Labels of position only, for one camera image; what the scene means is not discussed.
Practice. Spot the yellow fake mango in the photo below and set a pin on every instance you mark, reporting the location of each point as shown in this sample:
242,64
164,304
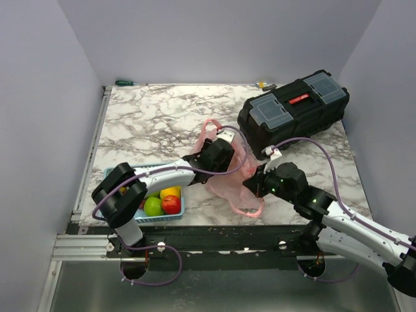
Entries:
171,191

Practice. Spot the black mounting base plate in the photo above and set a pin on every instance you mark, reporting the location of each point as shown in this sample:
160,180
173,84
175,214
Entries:
203,247

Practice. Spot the pink plastic bag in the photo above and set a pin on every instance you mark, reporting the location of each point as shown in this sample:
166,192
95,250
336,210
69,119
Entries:
230,188

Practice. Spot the green handled screwdriver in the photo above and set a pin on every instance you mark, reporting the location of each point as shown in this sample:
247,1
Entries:
125,83

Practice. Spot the green fake fruit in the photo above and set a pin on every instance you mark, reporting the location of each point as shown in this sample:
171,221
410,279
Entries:
153,207
155,194

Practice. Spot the black plastic toolbox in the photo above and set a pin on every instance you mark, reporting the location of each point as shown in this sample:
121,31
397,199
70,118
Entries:
301,108

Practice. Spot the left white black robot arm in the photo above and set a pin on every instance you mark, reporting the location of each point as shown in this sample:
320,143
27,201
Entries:
213,159

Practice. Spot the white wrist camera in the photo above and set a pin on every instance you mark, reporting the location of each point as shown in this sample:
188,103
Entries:
225,135
274,156

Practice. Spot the red fake fruit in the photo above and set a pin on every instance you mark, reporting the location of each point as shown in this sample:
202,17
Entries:
171,205

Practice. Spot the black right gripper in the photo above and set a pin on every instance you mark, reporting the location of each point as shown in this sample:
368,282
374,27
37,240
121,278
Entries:
255,182

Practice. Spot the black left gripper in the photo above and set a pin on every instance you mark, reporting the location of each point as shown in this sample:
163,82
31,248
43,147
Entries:
223,166

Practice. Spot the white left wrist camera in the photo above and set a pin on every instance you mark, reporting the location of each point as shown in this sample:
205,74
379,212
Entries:
225,135

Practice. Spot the yellow and black bit set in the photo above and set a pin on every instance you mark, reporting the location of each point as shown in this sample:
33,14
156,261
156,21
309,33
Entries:
264,86

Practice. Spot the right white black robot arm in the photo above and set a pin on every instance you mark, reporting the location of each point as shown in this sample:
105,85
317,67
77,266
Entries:
335,228

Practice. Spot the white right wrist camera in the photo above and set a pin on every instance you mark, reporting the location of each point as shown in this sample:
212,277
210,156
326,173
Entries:
274,156

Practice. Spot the purple fake grapes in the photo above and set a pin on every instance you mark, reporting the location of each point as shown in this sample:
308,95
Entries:
141,206

